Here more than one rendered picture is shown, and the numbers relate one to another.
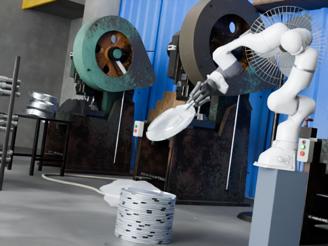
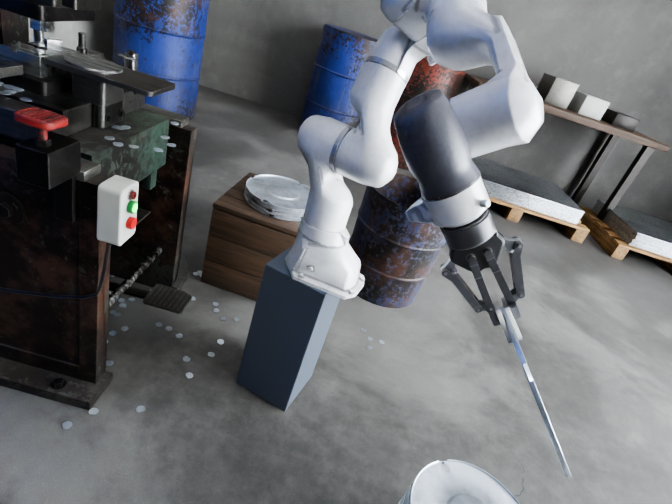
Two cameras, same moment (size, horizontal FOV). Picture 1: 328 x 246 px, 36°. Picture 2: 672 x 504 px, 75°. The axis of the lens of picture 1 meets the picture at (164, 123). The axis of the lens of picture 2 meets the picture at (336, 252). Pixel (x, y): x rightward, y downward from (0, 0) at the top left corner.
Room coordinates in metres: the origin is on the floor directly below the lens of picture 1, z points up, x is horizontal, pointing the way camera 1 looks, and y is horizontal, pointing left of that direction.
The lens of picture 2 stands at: (3.35, -0.02, 1.07)
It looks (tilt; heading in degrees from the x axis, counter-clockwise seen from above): 29 degrees down; 214
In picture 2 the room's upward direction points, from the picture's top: 19 degrees clockwise
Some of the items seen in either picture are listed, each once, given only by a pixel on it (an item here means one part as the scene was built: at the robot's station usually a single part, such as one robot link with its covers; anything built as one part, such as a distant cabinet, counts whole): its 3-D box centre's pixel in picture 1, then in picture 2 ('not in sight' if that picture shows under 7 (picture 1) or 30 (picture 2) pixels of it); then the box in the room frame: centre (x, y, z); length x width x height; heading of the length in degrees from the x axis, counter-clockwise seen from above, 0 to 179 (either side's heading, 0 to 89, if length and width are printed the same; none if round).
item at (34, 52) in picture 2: not in sight; (43, 58); (2.97, -1.26, 0.76); 0.15 x 0.09 x 0.05; 38
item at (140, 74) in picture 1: (111, 99); not in sight; (5.92, 0.66, 0.87); 1.53 x 0.99 x 1.74; 131
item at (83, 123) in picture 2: not in sight; (42, 92); (2.97, -1.26, 0.68); 0.45 x 0.30 x 0.06; 38
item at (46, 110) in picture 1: (39, 132); not in sight; (4.90, 1.20, 0.40); 0.45 x 0.40 x 0.79; 50
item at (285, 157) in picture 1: (277, 154); (330, 251); (2.53, -0.59, 0.52); 0.22 x 0.19 x 0.14; 109
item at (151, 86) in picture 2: not in sight; (112, 97); (2.87, -1.12, 0.72); 0.25 x 0.14 x 0.14; 128
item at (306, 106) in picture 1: (296, 118); (325, 171); (2.55, -0.67, 0.71); 0.18 x 0.11 x 0.25; 104
